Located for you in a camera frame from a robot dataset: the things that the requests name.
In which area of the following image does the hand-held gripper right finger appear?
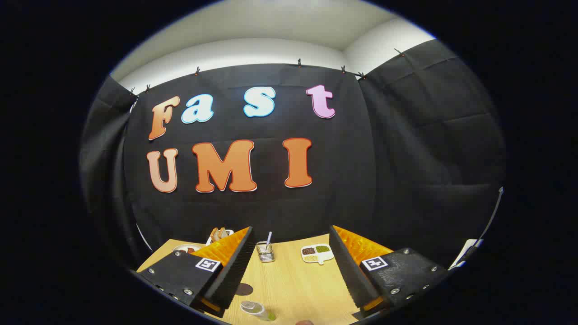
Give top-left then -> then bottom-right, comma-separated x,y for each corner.
329,225 -> 450,319

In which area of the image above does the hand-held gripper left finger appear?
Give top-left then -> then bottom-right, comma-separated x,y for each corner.
131,227 -> 255,319

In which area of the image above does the clear plastic juice bottle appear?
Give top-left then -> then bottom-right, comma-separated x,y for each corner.
239,300 -> 277,322

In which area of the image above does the white divided dish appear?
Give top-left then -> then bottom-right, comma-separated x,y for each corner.
301,244 -> 335,265

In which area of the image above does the white toaster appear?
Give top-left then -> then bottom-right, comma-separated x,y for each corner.
207,228 -> 235,246

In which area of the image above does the wooden table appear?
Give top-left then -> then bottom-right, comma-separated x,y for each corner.
135,233 -> 394,325

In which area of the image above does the row of black cloth clips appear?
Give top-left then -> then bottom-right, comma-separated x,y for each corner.
130,48 -> 406,98

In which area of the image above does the metal wire utensil holder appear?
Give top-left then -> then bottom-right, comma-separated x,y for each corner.
256,241 -> 275,263

